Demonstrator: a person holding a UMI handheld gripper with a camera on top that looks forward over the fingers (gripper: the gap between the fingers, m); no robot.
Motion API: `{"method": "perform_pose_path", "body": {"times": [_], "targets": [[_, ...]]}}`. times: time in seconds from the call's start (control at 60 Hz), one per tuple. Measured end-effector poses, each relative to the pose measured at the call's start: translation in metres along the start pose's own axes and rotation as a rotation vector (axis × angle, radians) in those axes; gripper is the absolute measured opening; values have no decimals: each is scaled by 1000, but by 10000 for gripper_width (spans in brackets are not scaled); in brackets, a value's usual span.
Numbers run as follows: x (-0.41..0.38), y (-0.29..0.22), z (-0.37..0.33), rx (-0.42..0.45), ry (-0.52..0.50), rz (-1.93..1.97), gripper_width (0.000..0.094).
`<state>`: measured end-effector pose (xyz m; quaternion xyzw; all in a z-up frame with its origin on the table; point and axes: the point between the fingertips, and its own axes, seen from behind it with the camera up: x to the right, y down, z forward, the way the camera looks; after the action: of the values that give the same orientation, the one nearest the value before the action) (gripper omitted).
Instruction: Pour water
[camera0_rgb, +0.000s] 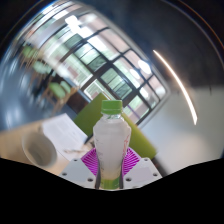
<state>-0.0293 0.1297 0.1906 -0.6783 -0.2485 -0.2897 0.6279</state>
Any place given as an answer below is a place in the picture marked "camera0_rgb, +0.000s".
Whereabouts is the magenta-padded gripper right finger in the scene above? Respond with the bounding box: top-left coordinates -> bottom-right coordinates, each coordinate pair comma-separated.
119,147 -> 163,190

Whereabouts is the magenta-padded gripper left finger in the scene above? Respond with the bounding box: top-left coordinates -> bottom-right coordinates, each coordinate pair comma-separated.
59,147 -> 101,190

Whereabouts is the green-capped clear drink bottle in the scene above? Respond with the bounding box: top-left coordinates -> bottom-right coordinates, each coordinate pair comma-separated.
92,99 -> 132,191

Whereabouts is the green upholstered booth bench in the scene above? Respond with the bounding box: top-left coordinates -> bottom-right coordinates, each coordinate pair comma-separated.
73,92 -> 158,161

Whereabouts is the white printed paper sheet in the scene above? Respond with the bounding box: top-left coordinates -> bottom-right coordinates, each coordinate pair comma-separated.
41,113 -> 89,162

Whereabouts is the beige patterned cup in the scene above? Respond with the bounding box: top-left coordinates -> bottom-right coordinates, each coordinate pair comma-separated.
21,130 -> 58,168

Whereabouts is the group of green-seated wooden chairs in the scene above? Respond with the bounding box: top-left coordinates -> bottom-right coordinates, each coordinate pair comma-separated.
19,43 -> 79,113

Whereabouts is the long curved linear light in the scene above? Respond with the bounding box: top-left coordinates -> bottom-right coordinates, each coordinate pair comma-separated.
152,49 -> 199,126

